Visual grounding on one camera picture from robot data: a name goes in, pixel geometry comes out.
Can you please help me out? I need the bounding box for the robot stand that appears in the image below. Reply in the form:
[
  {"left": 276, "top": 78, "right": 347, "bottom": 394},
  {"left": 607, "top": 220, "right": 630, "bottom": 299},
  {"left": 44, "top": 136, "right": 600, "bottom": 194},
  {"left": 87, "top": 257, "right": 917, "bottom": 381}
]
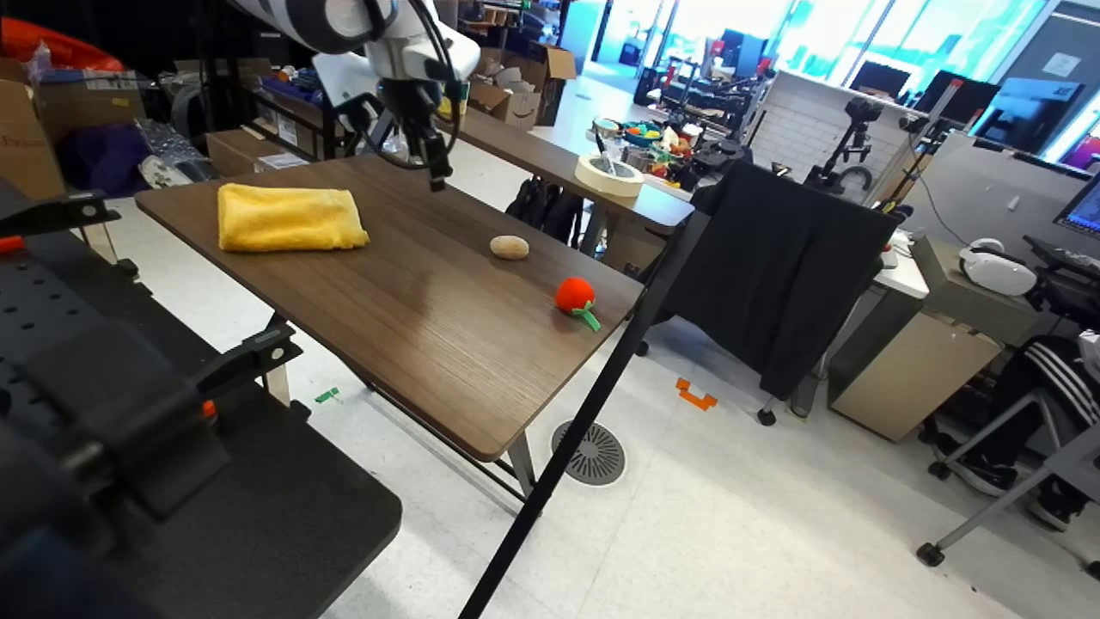
[{"left": 0, "top": 176, "right": 403, "bottom": 619}]

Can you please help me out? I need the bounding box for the black clamp with orange tip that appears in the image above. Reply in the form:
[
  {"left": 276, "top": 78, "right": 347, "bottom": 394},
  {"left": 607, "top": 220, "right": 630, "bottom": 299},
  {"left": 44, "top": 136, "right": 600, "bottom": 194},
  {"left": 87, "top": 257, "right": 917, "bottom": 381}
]
[
  {"left": 191, "top": 322, "right": 303, "bottom": 424},
  {"left": 0, "top": 193, "right": 122, "bottom": 255}
]

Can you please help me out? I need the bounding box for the row of monitors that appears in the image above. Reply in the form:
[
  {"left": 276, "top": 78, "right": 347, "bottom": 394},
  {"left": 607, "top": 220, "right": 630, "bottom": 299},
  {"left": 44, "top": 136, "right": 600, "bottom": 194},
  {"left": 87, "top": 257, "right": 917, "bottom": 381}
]
[{"left": 849, "top": 60, "right": 1087, "bottom": 157}]

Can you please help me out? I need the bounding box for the stack of cardboard boxes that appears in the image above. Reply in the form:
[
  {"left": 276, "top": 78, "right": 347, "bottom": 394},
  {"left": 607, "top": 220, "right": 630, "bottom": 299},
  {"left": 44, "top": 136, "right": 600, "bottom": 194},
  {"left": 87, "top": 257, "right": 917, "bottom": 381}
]
[{"left": 467, "top": 41, "right": 578, "bottom": 132}]

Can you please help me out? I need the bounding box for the grey table frame on casters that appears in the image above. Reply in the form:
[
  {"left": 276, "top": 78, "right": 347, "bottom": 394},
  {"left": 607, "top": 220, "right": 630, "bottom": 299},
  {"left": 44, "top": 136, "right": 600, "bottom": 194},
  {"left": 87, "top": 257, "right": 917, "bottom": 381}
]
[{"left": 915, "top": 385, "right": 1100, "bottom": 579}]

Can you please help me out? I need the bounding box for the flat cardboard box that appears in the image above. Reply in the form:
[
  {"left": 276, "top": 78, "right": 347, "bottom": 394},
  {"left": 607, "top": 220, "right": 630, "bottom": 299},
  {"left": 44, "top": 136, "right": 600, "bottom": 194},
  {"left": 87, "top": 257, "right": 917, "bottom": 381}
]
[{"left": 205, "top": 126, "right": 312, "bottom": 178}]

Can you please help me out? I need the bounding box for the camera on tripod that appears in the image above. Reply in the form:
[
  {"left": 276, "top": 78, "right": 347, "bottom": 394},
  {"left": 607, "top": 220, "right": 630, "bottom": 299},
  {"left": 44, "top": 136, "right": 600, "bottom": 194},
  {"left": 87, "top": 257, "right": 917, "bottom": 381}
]
[{"left": 803, "top": 95, "right": 886, "bottom": 195}]

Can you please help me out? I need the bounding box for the white brick pattern partition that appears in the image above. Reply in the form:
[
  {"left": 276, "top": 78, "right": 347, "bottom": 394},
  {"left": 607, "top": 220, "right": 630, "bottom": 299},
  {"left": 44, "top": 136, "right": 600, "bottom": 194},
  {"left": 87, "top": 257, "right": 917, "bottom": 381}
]
[{"left": 746, "top": 70, "right": 927, "bottom": 188}]

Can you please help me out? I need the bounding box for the orange floor tape mark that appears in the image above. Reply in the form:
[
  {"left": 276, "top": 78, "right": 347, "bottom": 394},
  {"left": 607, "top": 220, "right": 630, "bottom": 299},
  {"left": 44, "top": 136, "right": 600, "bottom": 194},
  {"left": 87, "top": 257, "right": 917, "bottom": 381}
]
[{"left": 675, "top": 377, "right": 719, "bottom": 412}]

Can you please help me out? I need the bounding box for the white headset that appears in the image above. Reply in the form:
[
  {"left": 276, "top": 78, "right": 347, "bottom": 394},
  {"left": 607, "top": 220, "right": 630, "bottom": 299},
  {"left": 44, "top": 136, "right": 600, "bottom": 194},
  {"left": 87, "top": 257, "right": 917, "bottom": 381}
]
[{"left": 957, "top": 238, "right": 1040, "bottom": 297}]

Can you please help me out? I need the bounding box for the purple bag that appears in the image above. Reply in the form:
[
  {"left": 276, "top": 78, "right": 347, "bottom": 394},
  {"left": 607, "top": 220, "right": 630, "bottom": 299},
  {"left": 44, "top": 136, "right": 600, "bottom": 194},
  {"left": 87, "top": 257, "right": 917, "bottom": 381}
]
[{"left": 55, "top": 122, "right": 153, "bottom": 199}]

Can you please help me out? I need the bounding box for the large cardboard box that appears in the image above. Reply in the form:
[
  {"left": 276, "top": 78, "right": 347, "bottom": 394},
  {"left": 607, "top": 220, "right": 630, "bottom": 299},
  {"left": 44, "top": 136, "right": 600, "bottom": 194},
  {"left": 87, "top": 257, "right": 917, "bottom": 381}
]
[{"left": 0, "top": 77, "right": 68, "bottom": 202}]

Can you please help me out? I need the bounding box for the beige filing cabinet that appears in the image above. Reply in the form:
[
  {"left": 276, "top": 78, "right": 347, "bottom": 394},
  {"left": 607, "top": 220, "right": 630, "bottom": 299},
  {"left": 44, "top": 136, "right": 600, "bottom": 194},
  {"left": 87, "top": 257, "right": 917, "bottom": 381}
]
[{"left": 828, "top": 236, "right": 1042, "bottom": 444}]

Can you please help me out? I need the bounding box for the red plush tomato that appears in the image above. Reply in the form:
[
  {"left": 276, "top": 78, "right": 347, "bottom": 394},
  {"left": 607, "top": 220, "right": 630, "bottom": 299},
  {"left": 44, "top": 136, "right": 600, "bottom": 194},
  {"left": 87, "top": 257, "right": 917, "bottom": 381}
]
[{"left": 554, "top": 276, "right": 602, "bottom": 333}]

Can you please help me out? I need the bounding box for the roll of masking tape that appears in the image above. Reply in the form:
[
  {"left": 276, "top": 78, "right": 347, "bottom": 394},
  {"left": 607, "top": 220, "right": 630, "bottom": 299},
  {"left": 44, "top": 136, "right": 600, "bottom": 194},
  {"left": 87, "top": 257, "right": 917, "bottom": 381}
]
[{"left": 573, "top": 154, "right": 645, "bottom": 199}]

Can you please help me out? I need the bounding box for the person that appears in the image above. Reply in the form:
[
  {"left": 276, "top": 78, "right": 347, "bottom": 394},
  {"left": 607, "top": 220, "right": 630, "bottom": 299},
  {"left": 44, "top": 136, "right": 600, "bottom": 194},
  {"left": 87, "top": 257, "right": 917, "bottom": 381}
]
[{"left": 931, "top": 330, "right": 1100, "bottom": 532}]

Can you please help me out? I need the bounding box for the black backpack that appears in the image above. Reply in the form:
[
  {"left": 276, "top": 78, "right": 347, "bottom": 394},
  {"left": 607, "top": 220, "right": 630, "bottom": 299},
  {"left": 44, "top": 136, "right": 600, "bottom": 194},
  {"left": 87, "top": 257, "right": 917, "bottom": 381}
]
[{"left": 504, "top": 175, "right": 586, "bottom": 250}]

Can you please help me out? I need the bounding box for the folded yellow towel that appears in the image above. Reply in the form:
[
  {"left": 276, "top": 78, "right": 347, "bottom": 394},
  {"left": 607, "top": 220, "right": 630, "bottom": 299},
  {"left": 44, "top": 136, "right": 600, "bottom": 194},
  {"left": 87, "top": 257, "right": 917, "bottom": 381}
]
[{"left": 217, "top": 182, "right": 371, "bottom": 254}]

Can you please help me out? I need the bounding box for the chair draped with black cloth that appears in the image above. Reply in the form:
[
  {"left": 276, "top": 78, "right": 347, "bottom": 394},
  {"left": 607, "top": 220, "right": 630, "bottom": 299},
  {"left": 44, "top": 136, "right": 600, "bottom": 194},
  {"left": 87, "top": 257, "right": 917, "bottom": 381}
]
[{"left": 634, "top": 158, "right": 901, "bottom": 427}]

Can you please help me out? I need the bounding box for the monitor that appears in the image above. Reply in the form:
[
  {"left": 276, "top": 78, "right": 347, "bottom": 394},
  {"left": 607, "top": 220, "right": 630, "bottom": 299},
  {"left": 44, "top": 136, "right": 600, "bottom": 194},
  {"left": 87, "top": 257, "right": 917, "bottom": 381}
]
[{"left": 1054, "top": 172, "right": 1100, "bottom": 238}]

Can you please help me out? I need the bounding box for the round floor vent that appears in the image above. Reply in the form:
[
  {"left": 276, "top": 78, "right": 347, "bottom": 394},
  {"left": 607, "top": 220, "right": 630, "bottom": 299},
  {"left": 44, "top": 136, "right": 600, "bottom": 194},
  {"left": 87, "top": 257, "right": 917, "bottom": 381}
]
[{"left": 550, "top": 419, "right": 628, "bottom": 488}]

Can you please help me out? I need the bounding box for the long brown side table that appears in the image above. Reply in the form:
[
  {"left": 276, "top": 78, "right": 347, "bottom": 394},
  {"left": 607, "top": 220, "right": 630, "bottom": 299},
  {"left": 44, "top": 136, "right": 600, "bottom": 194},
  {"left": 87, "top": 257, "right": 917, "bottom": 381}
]
[{"left": 447, "top": 107, "right": 697, "bottom": 274}]

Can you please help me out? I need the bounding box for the heap of colourful toys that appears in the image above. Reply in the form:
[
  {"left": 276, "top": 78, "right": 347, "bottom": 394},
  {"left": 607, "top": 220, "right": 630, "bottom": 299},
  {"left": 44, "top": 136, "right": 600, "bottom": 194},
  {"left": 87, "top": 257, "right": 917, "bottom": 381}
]
[{"left": 591, "top": 117, "right": 707, "bottom": 187}]

